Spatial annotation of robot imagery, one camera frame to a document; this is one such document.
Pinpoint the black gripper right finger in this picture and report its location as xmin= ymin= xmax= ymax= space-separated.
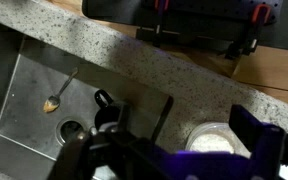
xmin=228 ymin=104 xmax=287 ymax=180

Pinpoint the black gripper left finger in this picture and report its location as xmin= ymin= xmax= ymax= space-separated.
xmin=50 ymin=101 xmax=172 ymax=180

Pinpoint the clear plastic bowl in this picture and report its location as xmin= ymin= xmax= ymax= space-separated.
xmin=184 ymin=121 xmax=252 ymax=158

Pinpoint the round sink drain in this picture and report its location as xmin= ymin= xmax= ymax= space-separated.
xmin=55 ymin=116 xmax=88 ymax=146

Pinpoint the metal spoon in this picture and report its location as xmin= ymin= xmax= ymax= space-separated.
xmin=42 ymin=67 xmax=79 ymax=114

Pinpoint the stainless steel sink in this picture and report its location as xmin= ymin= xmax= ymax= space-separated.
xmin=0 ymin=18 xmax=175 ymax=180

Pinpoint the black clamp with red handle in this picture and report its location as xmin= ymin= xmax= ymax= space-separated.
xmin=223 ymin=3 xmax=273 ymax=61
xmin=135 ymin=0 xmax=172 ymax=48

